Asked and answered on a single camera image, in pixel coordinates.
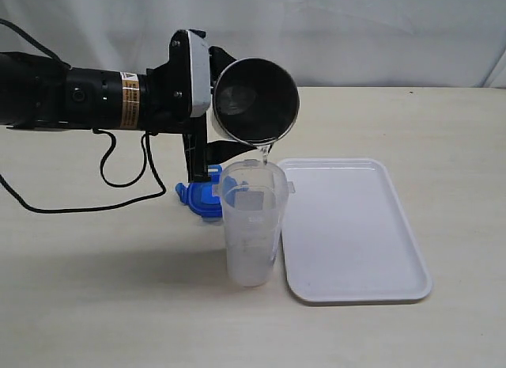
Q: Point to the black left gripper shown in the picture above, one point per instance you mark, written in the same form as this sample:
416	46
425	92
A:
169	90

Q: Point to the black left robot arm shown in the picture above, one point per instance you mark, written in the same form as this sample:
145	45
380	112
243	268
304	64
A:
41	94

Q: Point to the clear plastic container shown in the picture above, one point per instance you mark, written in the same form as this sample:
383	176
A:
253	197

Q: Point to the blue plastic lid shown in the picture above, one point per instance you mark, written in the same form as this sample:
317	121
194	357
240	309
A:
203	201

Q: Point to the stainless steel cup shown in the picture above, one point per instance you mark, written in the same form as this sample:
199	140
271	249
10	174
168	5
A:
255	101

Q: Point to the white rectangular plastic tray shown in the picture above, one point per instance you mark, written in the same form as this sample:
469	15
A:
345	237

